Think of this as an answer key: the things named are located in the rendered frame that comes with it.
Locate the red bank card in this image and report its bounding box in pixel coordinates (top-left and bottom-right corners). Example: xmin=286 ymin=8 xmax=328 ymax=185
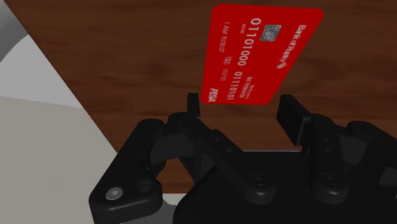
xmin=200 ymin=3 xmax=325 ymax=106

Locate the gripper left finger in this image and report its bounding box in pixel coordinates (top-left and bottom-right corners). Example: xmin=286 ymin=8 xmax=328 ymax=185
xmin=88 ymin=92 xmax=277 ymax=224

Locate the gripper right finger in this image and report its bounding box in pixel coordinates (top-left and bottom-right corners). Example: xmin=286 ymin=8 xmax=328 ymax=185
xmin=276 ymin=94 xmax=397 ymax=206

